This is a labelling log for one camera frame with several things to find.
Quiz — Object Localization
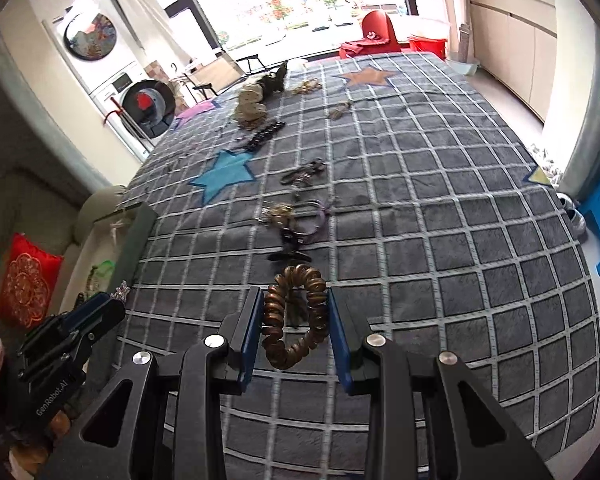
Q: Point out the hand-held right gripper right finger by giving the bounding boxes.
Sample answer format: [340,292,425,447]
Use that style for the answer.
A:
[327,289,556,480]

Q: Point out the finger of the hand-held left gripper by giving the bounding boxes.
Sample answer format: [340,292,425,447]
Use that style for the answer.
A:
[65,291,115,328]
[77,301,127,348]

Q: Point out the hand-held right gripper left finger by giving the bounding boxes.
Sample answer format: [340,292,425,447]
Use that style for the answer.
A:
[45,286,266,480]

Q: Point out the brown spiral hair tie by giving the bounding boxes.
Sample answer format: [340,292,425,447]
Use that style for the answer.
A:
[261,264,329,371]

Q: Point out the dark green jewelry box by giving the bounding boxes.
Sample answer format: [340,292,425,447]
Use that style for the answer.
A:
[67,201,157,311]

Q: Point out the red patterned cushion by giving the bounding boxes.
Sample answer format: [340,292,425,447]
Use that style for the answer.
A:
[0,232,65,331]

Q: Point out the small black claw clip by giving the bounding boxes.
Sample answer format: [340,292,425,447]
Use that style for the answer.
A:
[267,227,313,264]

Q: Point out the beige sofa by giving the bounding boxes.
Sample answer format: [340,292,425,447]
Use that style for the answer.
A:
[0,170,131,341]

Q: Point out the white washing machine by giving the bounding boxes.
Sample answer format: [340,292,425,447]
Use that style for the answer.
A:
[90,60,181,153]

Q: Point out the beige heart hair clip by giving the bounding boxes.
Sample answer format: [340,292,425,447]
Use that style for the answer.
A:
[234,82,268,126]

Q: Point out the folding chair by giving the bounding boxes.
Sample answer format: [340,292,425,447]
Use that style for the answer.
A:
[182,50,268,96]

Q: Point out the white dryer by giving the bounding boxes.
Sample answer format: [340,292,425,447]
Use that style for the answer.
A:
[42,0,148,93]

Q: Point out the white patterned slippers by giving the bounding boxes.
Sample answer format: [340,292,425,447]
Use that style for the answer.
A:
[529,142,566,186]

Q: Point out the white curtain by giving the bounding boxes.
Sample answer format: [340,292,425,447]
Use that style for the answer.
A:
[100,0,216,61]

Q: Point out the pale blue dustpan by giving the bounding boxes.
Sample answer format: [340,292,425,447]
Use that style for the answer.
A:
[447,57,481,76]

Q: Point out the red bucket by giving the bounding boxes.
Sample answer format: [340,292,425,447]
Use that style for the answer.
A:
[409,36,448,58]

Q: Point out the red chair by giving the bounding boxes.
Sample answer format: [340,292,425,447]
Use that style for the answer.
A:
[339,9,403,58]

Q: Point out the clear plastic basin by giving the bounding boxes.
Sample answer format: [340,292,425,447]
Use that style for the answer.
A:
[400,17,452,41]

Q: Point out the beige cabinet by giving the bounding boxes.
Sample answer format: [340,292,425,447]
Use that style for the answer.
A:
[467,0,558,121]

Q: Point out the grey purple hair tie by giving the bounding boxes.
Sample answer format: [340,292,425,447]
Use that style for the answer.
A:
[292,199,336,236]

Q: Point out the gold keychain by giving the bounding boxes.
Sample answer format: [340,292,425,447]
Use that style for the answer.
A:
[256,202,296,226]

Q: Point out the black carabiner chain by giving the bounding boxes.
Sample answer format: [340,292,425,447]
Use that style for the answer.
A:
[279,157,327,186]

